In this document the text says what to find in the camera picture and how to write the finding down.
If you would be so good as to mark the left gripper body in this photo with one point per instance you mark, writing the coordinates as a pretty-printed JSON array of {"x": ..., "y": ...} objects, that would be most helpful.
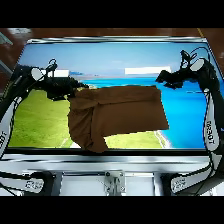
[{"x": 59, "y": 89}]

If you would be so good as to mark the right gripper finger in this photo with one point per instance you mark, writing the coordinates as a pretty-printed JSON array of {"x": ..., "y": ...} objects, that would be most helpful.
[
  {"x": 174, "y": 85},
  {"x": 161, "y": 75}
]

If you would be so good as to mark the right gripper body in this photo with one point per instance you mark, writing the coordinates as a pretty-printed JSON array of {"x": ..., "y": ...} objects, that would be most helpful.
[{"x": 176, "y": 77}]

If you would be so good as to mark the brown shirt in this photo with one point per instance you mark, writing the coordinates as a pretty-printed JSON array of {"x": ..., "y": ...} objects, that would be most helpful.
[{"x": 113, "y": 113}]

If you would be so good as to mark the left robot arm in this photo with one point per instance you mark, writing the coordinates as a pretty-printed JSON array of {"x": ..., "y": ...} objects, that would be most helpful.
[{"x": 7, "y": 113}]

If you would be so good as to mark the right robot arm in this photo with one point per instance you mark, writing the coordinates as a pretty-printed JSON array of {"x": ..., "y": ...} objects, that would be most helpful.
[{"x": 211, "y": 126}]

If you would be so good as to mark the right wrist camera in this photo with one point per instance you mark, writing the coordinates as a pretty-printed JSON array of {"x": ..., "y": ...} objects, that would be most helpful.
[{"x": 186, "y": 60}]

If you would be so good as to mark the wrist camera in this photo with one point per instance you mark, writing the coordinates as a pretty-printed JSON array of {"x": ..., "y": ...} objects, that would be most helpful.
[
  {"x": 51, "y": 66},
  {"x": 186, "y": 60}
]

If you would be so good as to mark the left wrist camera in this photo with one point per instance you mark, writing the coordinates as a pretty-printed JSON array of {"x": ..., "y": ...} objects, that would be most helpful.
[{"x": 51, "y": 66}]

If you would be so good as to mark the silver frame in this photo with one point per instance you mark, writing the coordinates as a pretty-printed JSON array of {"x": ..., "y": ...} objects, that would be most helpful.
[{"x": 110, "y": 166}]

